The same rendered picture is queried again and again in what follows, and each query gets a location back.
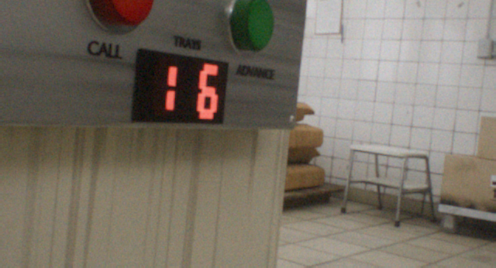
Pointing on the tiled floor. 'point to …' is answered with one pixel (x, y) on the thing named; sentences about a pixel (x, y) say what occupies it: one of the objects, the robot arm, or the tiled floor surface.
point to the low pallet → (308, 196)
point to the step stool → (392, 178)
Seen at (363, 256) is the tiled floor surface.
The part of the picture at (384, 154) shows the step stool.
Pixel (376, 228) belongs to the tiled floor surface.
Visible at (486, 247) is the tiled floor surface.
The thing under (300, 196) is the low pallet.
